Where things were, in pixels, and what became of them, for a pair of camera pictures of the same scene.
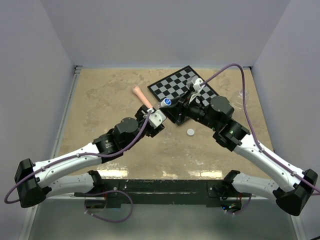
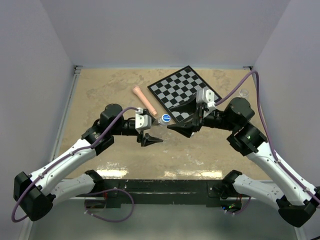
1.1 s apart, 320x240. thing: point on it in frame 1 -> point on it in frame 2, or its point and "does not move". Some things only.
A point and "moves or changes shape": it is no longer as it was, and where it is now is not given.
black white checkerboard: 176,83 does not move
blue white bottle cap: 166,102 moves or changes shape
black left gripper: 139,116 -> 147,139
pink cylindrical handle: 144,99 does not move
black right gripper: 172,111 -> 186,128
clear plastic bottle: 157,105 moves or changes shape
